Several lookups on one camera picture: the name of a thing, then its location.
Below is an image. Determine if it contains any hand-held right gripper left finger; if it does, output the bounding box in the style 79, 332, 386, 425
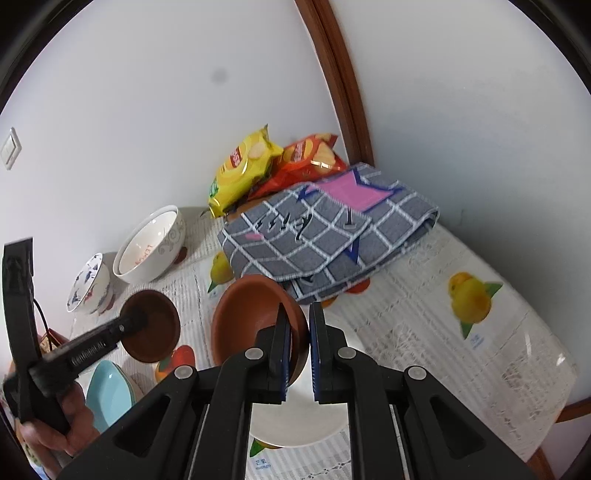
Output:
58, 305, 293, 480

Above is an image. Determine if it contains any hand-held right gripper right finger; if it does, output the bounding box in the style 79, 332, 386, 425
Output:
308, 303, 540, 480

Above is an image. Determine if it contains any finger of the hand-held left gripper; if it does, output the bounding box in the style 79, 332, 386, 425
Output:
104, 313, 149, 344

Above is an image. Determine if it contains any brown clay bowl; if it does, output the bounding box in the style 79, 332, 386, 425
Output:
120, 290, 182, 364
211, 275, 309, 384

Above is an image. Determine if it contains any blue plate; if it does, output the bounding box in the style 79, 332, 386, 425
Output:
85, 360, 136, 435

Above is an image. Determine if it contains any plain white bowl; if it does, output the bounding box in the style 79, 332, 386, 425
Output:
249, 364, 348, 449

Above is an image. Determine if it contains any person's left hand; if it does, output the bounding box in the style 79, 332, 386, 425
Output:
17, 382, 101, 468

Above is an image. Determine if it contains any small wooden box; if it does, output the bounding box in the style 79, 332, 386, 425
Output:
39, 330, 63, 356

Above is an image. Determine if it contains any white bowl with blue print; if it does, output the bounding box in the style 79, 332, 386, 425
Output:
66, 252, 115, 315

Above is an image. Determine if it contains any large white patterned bowl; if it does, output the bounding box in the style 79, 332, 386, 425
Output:
113, 205, 187, 284

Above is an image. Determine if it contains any fruit printed tablecloth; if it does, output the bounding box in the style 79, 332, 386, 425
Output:
18, 205, 580, 480

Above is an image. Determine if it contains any grey checked cloth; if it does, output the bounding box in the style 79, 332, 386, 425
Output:
218, 162, 441, 303

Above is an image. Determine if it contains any yellow chip bag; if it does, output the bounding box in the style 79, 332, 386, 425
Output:
208, 124, 283, 220

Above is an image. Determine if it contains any red chip bag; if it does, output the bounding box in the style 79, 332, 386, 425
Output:
247, 132, 349, 201

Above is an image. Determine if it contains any brown wooden baseboard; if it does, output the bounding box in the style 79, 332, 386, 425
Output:
551, 398, 591, 424

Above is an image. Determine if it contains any black cable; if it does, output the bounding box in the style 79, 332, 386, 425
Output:
32, 298, 52, 342

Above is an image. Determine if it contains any white light switch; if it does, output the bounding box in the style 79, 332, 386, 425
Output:
0, 128, 22, 171

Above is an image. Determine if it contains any brown wooden door frame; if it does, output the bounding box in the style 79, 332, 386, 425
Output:
295, 0, 376, 164

